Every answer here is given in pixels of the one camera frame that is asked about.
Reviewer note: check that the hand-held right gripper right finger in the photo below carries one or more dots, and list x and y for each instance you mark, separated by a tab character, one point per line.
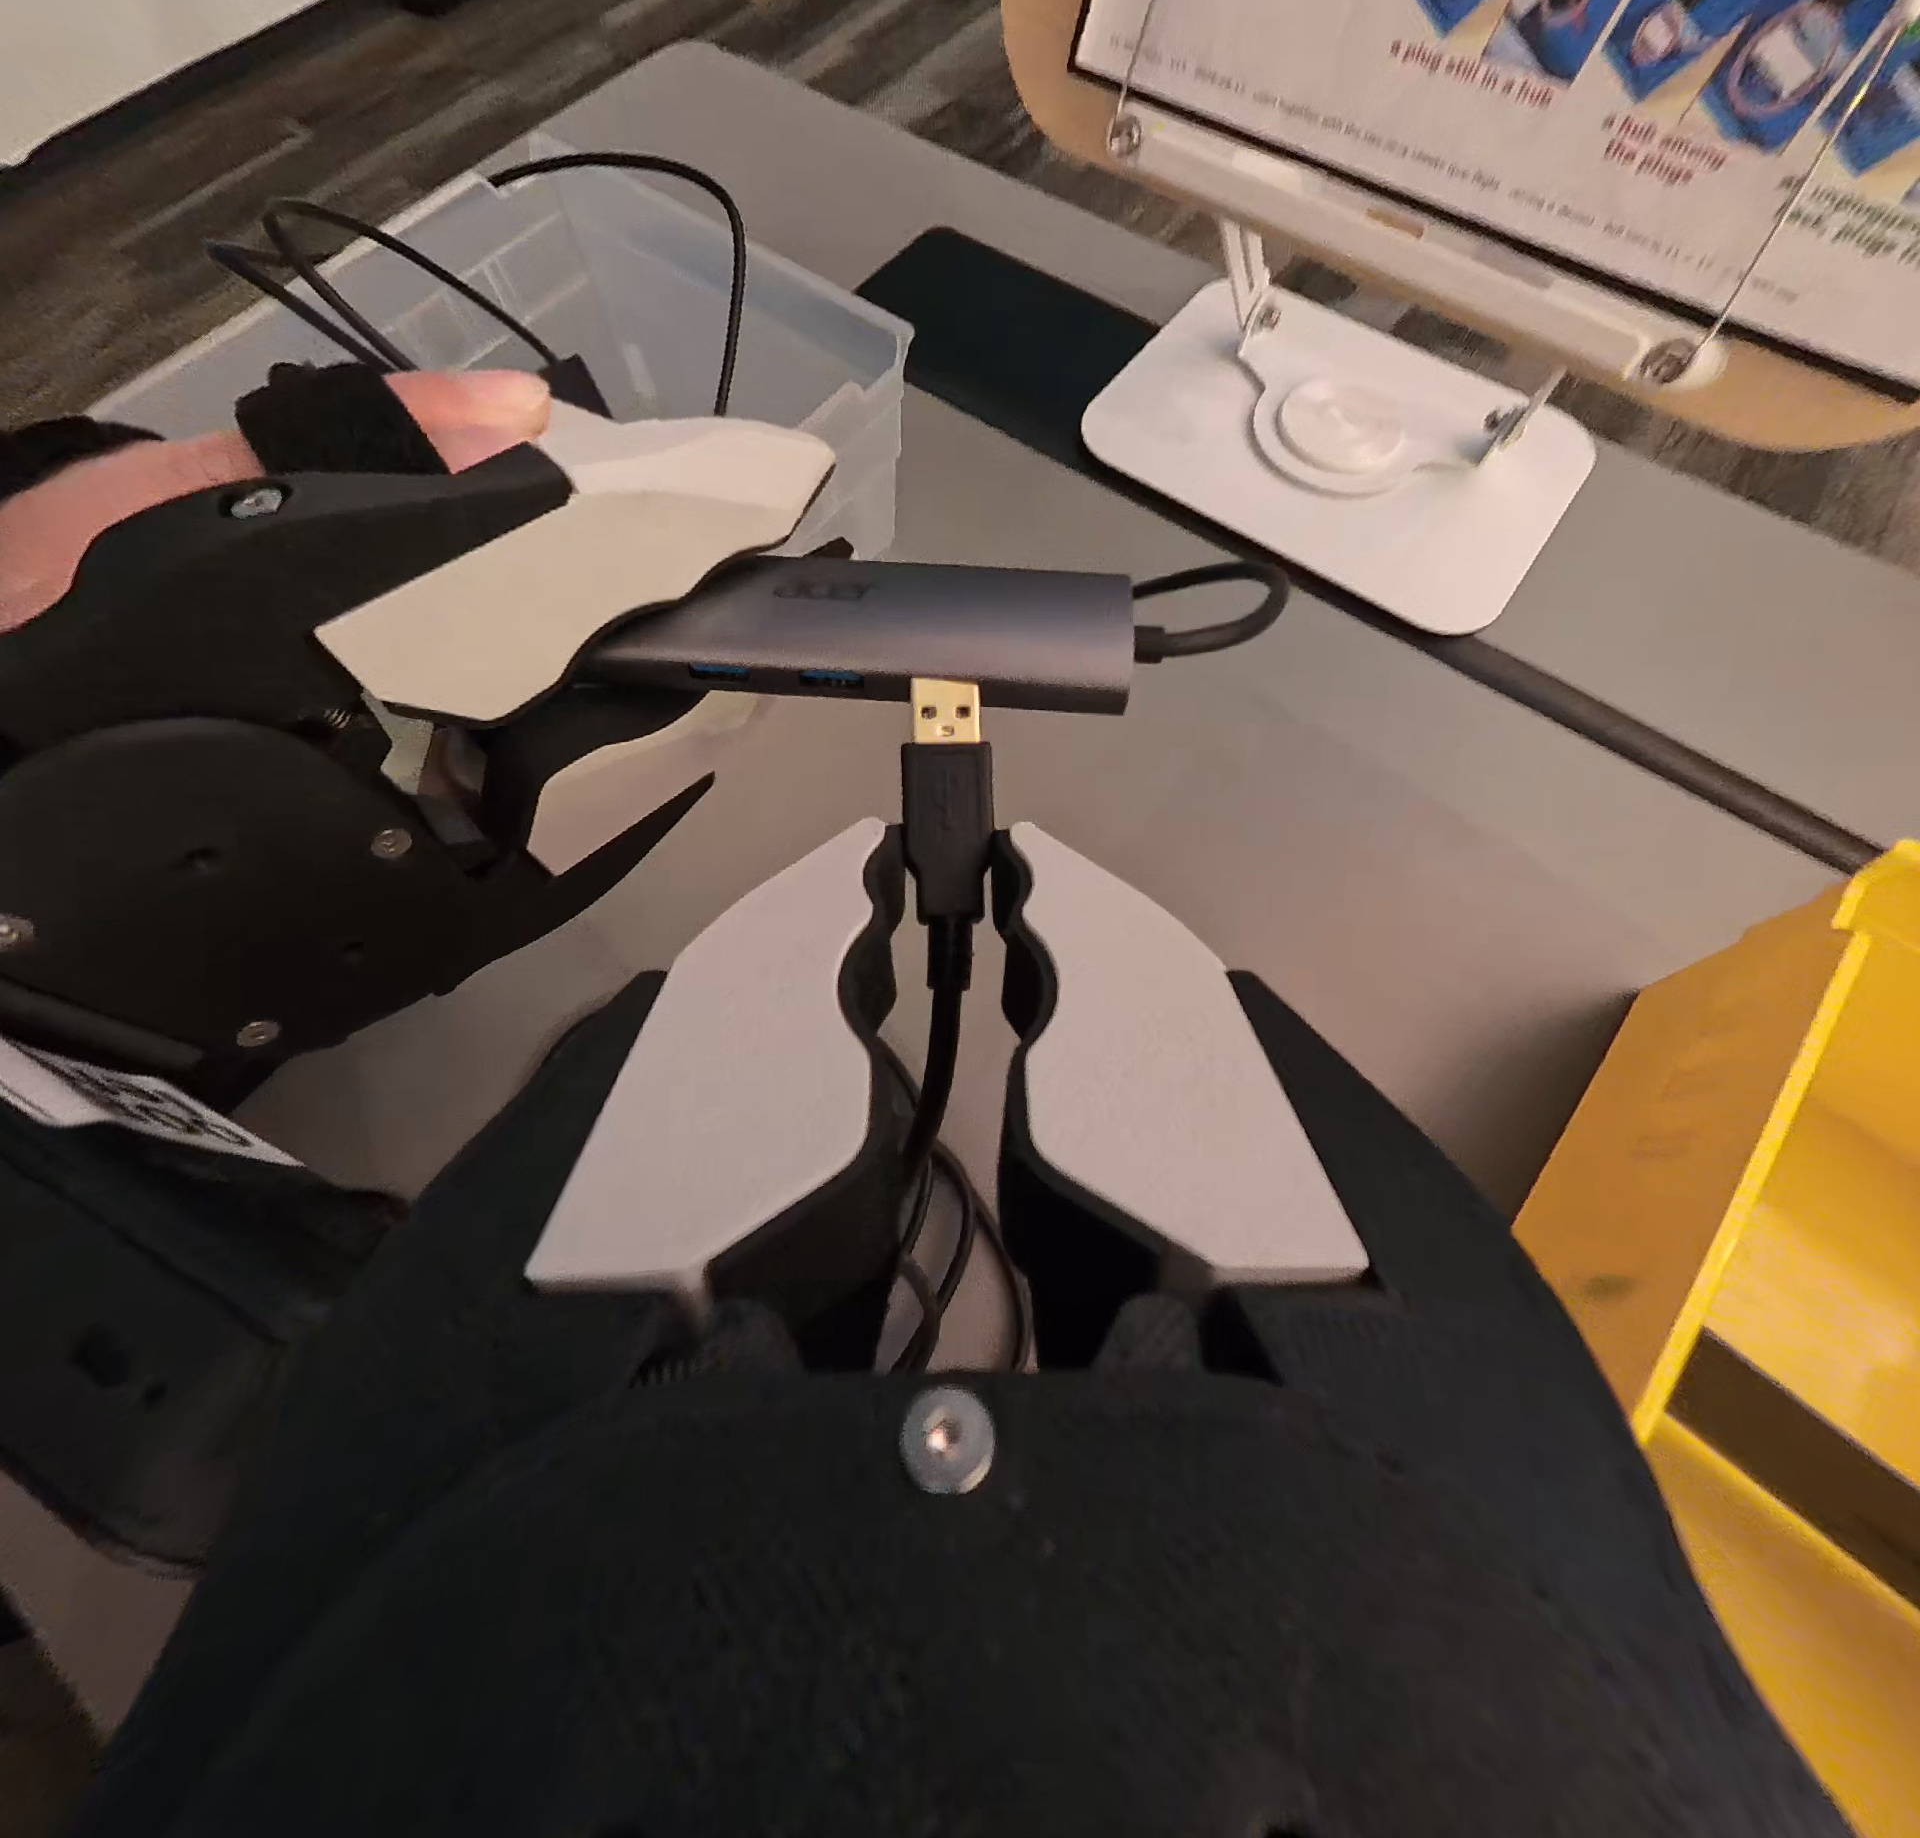
1184	1117

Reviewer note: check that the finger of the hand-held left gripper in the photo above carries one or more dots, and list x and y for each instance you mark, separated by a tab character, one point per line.
598	550
632	787

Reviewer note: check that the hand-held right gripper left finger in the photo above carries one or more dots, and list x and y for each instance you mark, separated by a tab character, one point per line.
691	1117

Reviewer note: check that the clear plastic bin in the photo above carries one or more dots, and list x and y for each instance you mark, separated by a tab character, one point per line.
676	307

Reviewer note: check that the yellow plastic bin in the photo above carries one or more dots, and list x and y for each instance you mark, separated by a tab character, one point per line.
1726	1117

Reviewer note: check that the person's left hand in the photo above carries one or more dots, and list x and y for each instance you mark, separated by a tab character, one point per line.
482	404

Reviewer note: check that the black divider panel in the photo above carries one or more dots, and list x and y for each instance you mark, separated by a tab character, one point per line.
1801	1448

